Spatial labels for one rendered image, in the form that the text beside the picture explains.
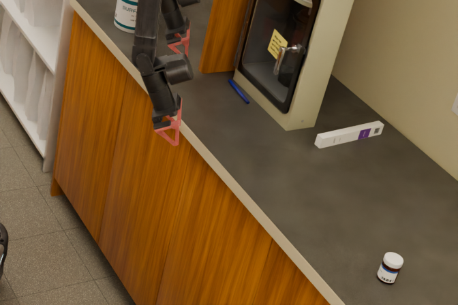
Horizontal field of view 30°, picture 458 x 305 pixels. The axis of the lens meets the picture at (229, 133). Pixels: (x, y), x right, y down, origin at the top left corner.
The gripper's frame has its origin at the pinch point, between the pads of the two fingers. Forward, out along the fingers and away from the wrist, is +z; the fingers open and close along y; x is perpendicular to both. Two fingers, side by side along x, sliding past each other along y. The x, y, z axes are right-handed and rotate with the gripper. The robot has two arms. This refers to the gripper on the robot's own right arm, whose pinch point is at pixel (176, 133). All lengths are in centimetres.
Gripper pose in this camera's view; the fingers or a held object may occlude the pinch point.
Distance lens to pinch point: 228.0
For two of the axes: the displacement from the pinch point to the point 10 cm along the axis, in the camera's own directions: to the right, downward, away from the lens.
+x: -9.5, 2.5, 1.6
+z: 3.0, 8.1, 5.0
